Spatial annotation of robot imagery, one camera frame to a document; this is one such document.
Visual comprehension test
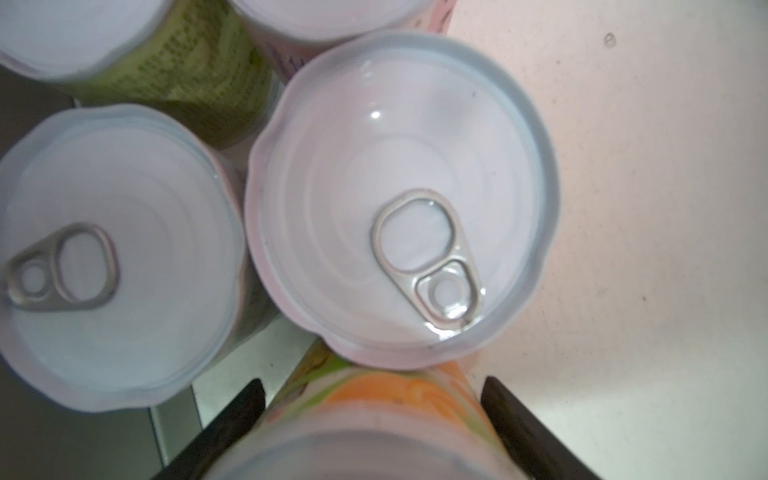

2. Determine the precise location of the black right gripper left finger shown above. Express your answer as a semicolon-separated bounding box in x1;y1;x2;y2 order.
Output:
153;379;266;480

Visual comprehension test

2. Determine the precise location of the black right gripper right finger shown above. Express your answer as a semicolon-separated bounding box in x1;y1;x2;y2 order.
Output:
480;376;599;480

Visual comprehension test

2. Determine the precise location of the orange fruit can plastic lid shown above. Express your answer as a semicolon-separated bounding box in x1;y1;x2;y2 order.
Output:
205;341;526;479

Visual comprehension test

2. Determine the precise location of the white brown label can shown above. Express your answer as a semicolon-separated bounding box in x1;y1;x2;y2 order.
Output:
1;104;276;413

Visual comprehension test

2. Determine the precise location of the pink label can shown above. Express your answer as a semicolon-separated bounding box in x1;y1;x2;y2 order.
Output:
230;0;457;83
245;30;561;370

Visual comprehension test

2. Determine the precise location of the grey metal cabinet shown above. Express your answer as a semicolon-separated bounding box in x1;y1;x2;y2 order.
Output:
1;71;242;479

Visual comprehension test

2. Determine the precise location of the green label can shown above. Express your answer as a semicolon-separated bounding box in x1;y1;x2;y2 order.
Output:
0;0;283;151

